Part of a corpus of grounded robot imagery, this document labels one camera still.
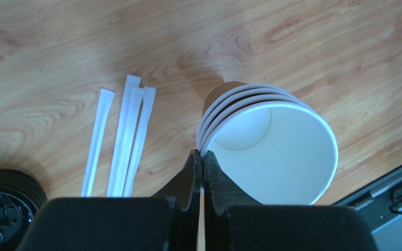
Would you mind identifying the stack of black lids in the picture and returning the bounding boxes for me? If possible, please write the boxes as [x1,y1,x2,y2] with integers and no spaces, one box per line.
[0,169,48,250]

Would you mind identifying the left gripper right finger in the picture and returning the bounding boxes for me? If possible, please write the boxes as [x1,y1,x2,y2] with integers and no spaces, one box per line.
[203,151,262,250]

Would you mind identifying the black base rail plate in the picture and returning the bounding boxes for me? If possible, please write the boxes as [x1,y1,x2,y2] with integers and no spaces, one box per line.
[334,165,402,233]

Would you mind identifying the wrapped straw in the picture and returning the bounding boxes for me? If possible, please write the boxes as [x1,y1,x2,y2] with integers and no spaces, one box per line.
[114,87,144,197]
[122,86,157,197]
[106,74,141,197]
[81,88,115,197]

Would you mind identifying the wrapped straw middle right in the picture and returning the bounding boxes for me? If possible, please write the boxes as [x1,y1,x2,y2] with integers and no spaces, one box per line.
[114,87,144,197]

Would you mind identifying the wrapped straw far right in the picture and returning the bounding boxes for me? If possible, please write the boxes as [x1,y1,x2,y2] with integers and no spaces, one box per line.
[122,86,157,197]

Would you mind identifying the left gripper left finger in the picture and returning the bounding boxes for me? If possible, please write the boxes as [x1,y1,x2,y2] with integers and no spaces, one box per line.
[151,150,202,250]

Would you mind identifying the wrapped straw middle left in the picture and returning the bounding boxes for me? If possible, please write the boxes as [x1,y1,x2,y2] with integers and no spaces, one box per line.
[106,74,141,197]

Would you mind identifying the wrapped straw far left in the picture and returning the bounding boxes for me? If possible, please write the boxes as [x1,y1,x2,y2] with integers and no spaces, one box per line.
[81,88,115,197]

